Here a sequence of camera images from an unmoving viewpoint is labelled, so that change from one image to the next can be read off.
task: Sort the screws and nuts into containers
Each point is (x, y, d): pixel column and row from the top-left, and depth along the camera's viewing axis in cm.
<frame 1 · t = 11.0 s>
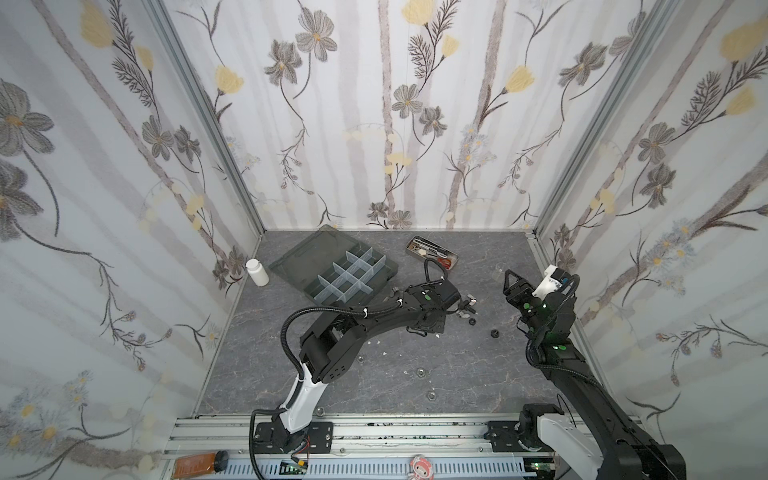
left hand: (431, 319, 91), fingers closed
right hand: (509, 270, 78), fingers open
green compartment organizer box: (332, 267, 107), point 4 cm above the table
white plastic bottle: (257, 272, 100), point 7 cm above the table
silver flange nut: (420, 372, 86), point 2 cm above the table
silver flange nut 2: (431, 395, 82), on the table
black hex nut: (494, 333, 95), on the table
silver wing nut: (473, 300, 101), point 2 cm above the table

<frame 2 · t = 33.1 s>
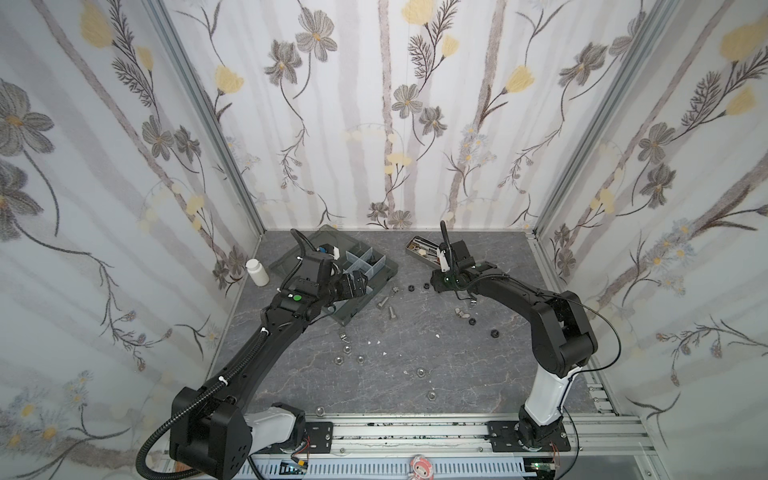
left hand: (352, 273, 81), fingers open
right hand: (431, 270, 94), fingers open
silver wing nut: (460, 313, 99), on the table
silver hex bolt 2: (392, 316, 97), on the table
the other named things where they were.

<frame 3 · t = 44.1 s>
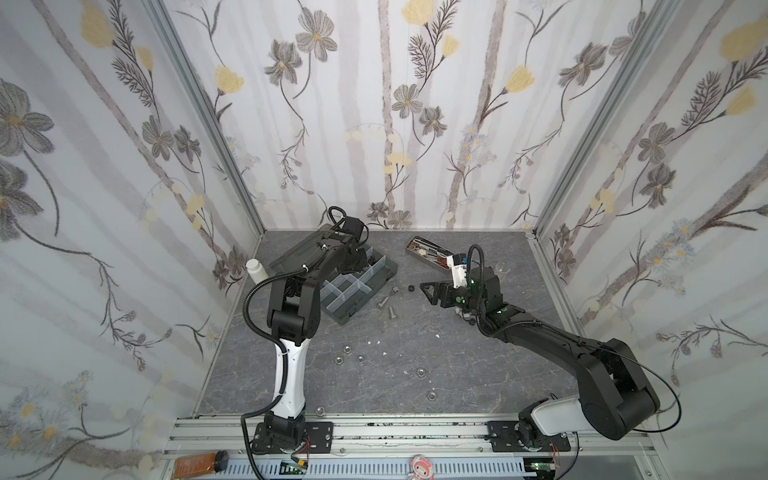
left hand: (358, 258, 101), fingers closed
right hand: (426, 277, 83), fingers open
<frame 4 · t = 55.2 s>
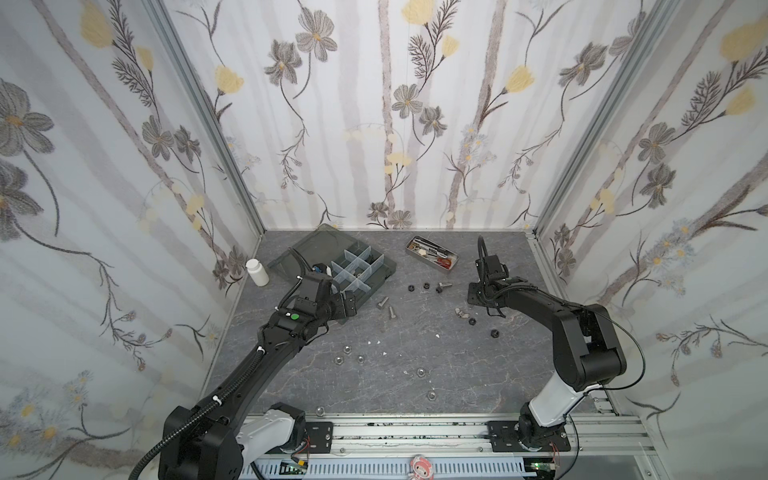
left hand: (338, 292, 82), fingers open
right hand: (472, 287, 96), fingers open
